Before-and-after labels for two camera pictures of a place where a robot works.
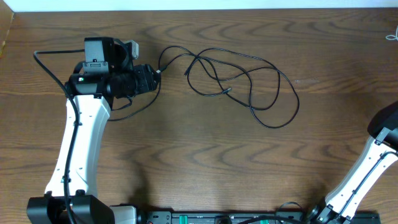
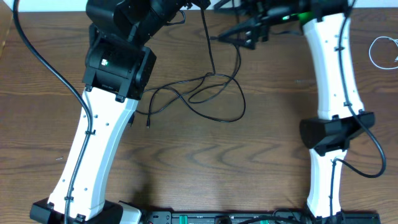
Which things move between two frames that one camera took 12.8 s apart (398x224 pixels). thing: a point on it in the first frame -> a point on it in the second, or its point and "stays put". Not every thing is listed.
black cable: (249, 82) -> (223, 75)
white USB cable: (396, 36) -> (395, 40)
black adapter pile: (241, 217) stays put
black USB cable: (160, 79) -> (172, 104)
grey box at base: (125, 213) stays put
